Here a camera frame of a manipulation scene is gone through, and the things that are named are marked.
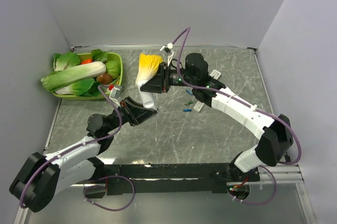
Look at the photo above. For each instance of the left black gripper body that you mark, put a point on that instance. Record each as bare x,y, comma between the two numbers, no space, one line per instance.
131,113

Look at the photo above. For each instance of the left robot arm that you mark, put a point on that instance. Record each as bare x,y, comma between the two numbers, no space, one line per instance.
43,176

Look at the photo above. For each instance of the brown mushroom toy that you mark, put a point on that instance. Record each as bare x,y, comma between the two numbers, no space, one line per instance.
104,79

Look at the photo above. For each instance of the green plastic basket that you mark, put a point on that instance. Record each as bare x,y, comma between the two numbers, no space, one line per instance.
118,81

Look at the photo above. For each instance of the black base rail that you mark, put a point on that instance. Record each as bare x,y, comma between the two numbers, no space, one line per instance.
119,186

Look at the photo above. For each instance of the yellow cabbage toy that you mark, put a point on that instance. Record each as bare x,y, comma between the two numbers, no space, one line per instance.
147,67

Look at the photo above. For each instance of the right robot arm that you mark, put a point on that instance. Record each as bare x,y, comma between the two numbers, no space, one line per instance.
273,134

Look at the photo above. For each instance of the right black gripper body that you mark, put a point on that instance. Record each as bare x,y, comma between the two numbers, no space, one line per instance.
164,81

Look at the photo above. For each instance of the white remote with screen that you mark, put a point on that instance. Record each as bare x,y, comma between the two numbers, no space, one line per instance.
215,74

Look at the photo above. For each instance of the long napa cabbage toy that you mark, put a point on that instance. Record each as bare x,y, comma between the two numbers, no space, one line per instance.
58,79

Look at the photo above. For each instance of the aluminium frame rail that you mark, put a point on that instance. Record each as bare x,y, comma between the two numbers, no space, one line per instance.
284,172

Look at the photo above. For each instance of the red tomato toy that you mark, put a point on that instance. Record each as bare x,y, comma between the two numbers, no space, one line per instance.
86,61

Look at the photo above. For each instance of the grey white remote control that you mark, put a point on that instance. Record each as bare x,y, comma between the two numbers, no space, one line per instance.
147,98

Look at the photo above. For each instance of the small white remote control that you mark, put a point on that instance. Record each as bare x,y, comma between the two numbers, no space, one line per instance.
198,106

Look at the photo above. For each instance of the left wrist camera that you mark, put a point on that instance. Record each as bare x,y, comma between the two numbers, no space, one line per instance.
115,93

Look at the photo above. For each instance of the round green lettuce toy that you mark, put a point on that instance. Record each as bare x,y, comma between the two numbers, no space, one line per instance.
113,68

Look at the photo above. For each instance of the green leaf toy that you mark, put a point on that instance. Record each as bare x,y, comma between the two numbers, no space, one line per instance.
64,61

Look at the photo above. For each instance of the bok choy toy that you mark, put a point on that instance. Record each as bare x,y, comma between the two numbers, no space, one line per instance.
86,87

